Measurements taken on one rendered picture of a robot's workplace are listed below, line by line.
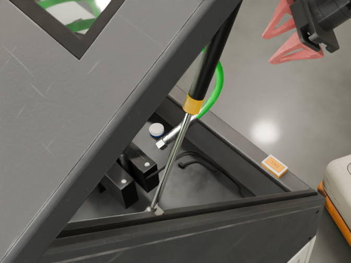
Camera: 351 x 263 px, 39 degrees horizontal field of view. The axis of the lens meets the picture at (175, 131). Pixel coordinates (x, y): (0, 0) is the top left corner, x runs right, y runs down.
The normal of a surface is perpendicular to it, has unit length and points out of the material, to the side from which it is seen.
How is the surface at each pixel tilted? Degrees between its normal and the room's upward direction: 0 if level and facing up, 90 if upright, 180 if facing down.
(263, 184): 90
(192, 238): 90
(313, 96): 0
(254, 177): 90
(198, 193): 0
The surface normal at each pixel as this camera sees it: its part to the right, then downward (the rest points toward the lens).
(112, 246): 0.66, 0.55
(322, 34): 0.67, -0.42
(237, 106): -0.07, -0.64
